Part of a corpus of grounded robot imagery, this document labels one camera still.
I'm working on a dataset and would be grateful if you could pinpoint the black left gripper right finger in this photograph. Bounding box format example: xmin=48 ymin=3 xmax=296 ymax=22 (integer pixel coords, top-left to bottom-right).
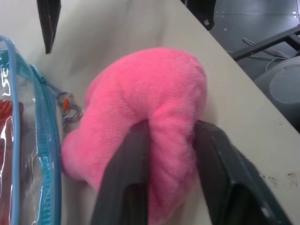
xmin=195 ymin=119 xmax=300 ymax=225

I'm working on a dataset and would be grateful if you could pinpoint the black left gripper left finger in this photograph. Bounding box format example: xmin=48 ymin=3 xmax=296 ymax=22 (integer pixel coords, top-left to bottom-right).
xmin=90 ymin=121 xmax=151 ymax=225

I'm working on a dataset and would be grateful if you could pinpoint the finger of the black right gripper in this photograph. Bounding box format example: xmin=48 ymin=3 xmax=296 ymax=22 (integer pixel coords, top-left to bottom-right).
xmin=37 ymin=0 xmax=61 ymax=54

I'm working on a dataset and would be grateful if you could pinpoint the pink fluffy cloth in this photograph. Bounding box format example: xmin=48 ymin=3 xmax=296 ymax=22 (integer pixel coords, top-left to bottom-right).
xmin=60 ymin=47 xmax=208 ymax=225

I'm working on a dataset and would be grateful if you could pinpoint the clear plastic pouch blue zipper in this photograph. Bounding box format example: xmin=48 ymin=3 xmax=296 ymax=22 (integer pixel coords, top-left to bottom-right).
xmin=0 ymin=35 xmax=62 ymax=225

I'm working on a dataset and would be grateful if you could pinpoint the metal zipper pull clasp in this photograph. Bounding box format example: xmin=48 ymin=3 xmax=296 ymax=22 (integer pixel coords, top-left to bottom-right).
xmin=55 ymin=91 xmax=83 ymax=133

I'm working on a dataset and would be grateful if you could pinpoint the black stand leg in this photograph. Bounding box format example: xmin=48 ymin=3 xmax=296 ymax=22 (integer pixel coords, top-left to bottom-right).
xmin=180 ymin=0 xmax=215 ymax=31

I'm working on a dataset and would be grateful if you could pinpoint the white cable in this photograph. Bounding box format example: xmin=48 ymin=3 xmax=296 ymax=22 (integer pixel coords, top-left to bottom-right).
xmin=242 ymin=37 xmax=295 ymax=71

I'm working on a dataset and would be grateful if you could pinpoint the dark metal frame bar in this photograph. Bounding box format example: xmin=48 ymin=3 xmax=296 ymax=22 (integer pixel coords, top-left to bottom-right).
xmin=233 ymin=29 xmax=300 ymax=62

